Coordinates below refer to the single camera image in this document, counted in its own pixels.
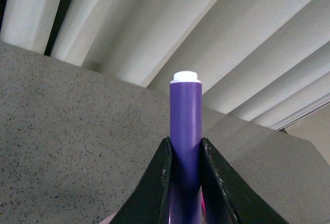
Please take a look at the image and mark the purple highlighter pen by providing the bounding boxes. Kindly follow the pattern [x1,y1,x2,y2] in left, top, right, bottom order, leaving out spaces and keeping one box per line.
[170,71,202,223]

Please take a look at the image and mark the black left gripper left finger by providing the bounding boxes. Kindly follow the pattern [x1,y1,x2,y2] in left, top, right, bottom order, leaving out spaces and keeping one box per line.
[113,137,172,223]

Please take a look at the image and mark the white pleated curtain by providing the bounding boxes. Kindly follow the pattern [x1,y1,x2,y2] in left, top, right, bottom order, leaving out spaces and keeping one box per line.
[1,0,329,129]

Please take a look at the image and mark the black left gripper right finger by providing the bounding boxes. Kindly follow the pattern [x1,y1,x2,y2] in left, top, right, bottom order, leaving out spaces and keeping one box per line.
[201,138,286,223]

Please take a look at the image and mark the pink mesh pen cup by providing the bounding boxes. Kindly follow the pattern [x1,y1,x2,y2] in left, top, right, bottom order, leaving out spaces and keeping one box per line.
[99,213,116,224]

